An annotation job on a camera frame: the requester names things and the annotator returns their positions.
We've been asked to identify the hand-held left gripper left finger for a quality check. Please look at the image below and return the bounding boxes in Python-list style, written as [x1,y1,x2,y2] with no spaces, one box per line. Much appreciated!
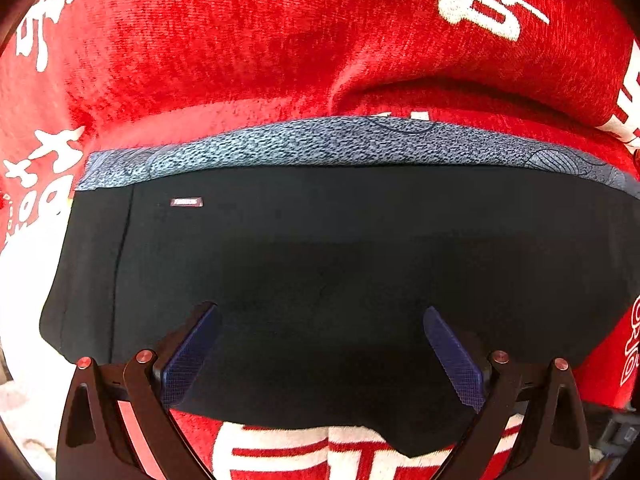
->
[55,301,222,480]

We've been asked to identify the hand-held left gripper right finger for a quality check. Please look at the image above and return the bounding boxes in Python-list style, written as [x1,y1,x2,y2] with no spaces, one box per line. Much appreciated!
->
[422,305,592,480]

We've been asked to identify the black pants with blue waistband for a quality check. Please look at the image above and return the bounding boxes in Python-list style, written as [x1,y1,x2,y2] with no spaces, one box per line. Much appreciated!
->
[39,116,640,458]

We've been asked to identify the red printed blanket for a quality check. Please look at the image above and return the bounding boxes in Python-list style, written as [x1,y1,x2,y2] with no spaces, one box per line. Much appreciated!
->
[0,0,640,480]

